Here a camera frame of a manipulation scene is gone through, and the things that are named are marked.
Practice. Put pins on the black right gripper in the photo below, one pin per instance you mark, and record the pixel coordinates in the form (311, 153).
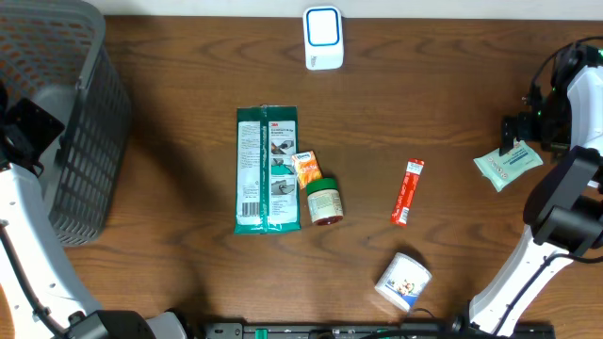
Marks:
(525, 132)

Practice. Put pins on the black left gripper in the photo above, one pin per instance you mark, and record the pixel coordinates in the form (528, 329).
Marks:
(37, 122)

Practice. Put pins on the teal white snack packet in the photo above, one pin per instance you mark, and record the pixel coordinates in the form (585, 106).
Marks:
(501, 170)

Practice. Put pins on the red coffee stick sachet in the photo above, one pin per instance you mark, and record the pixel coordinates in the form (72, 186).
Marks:
(407, 191)

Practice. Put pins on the white blue labelled jar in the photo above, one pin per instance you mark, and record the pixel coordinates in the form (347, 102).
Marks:
(403, 281)

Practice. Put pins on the green lid white jar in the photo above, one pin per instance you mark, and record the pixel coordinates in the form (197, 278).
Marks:
(324, 202)

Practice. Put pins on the small orange carton box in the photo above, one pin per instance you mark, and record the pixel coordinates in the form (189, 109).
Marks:
(306, 168)

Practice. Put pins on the white red package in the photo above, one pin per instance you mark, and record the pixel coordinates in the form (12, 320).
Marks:
(267, 190)

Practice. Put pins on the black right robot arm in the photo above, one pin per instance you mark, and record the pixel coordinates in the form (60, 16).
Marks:
(561, 224)

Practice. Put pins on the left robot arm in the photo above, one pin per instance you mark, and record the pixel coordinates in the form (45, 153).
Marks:
(45, 296)

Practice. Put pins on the white barcode scanner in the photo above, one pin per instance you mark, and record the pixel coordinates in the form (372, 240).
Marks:
(323, 38)

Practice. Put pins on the grey plastic mesh basket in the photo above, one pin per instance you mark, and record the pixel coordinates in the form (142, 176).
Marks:
(53, 53)

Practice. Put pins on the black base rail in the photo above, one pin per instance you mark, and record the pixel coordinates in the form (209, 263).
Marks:
(418, 328)

